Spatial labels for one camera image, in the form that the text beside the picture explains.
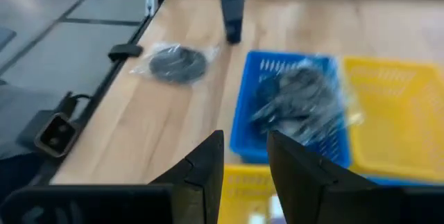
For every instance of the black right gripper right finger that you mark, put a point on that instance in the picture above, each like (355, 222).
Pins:
(312, 189)

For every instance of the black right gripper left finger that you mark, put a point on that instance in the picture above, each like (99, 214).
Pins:
(197, 189)

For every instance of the black round pad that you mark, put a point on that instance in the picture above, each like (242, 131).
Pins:
(177, 64)

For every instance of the navy blue squeeze tube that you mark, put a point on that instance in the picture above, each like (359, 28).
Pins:
(232, 12)

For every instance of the yellow plastic basket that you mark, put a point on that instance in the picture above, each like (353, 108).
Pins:
(239, 196)
(399, 120)

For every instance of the blue plastic basket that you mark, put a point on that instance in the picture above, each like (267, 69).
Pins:
(243, 140)
(399, 181)

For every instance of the black square plug housing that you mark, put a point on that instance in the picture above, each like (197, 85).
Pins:
(57, 134)

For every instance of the black frame clip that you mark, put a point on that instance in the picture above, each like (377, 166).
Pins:
(125, 51)

